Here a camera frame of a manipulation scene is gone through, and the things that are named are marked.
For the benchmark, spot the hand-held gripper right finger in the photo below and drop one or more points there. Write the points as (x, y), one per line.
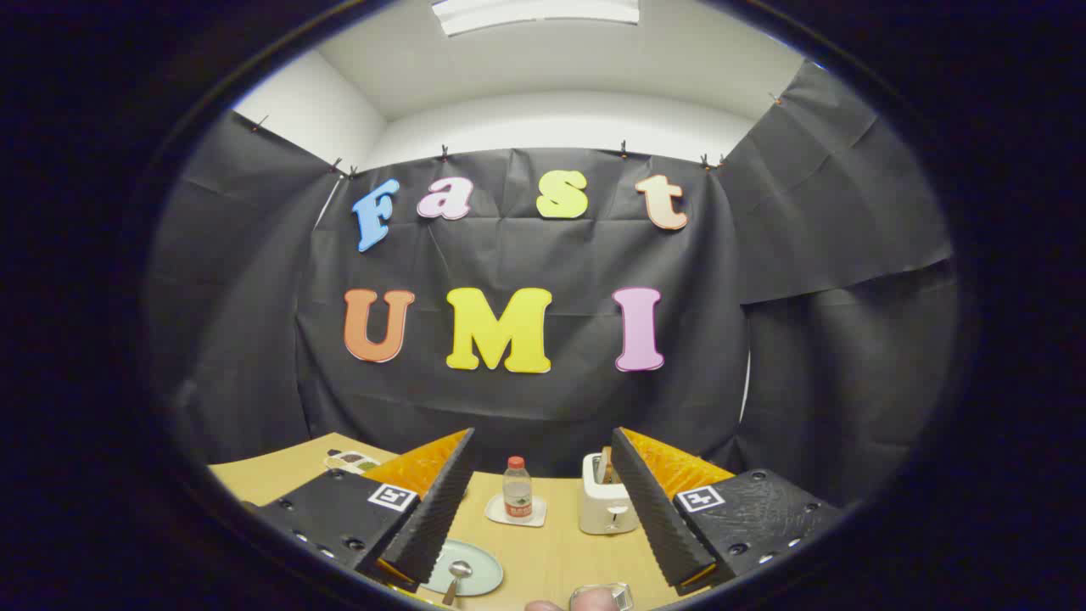
(657, 509)

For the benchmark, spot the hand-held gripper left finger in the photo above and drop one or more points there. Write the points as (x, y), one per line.
(433, 509)

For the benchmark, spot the white toaster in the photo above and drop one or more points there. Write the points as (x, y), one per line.
(604, 507)

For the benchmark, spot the white square coaster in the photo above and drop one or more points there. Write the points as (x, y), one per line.
(496, 512)

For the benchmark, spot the toasted bread slice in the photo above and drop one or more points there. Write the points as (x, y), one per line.
(606, 465)

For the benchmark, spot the pale green plate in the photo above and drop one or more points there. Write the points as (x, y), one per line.
(484, 564)

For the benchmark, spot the water bottle with red cap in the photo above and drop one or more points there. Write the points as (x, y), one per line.
(517, 490)

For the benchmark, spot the white divided sauce dish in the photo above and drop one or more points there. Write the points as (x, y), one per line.
(349, 462)

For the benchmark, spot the clear plastic drain basket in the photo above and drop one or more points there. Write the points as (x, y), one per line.
(612, 594)

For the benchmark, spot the black backdrop cloth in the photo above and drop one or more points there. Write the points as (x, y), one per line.
(509, 255)

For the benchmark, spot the ceiling light panel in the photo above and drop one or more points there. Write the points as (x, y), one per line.
(534, 12)

